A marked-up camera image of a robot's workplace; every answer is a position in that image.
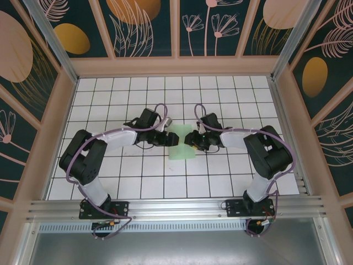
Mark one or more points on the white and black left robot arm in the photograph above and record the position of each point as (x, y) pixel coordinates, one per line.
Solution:
(82, 165)

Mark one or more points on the grey metal panel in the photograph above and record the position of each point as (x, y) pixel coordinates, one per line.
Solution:
(176, 248)

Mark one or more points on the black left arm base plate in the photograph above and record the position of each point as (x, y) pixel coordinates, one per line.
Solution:
(121, 209)

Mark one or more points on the aluminium side rail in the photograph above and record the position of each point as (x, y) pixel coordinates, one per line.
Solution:
(288, 138)

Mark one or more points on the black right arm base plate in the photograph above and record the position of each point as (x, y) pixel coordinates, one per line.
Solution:
(234, 208)

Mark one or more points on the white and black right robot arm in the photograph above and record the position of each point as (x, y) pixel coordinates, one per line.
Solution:
(270, 157)

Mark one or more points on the light green cloth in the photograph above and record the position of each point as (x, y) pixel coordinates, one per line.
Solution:
(180, 154)

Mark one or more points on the aluminium frame post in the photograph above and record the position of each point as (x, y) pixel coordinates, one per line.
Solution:
(55, 47)
(293, 41)

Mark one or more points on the yellow connector power lead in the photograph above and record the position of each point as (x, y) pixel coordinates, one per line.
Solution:
(111, 222)
(264, 222)

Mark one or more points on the long aluminium mounting rail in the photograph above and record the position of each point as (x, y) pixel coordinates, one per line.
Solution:
(176, 207)

